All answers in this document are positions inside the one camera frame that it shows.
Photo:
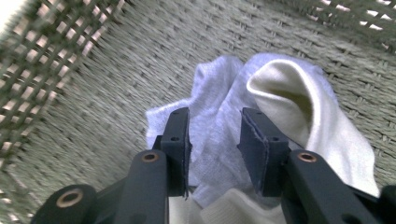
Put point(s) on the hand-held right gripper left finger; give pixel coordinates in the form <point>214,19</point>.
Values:
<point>179,155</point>

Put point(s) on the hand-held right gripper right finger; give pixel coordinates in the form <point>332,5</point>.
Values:
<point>264,161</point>

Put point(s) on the cream sock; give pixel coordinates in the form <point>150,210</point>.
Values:
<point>311,118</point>

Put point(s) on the green woven basket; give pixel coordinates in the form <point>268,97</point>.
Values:
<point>124,77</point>

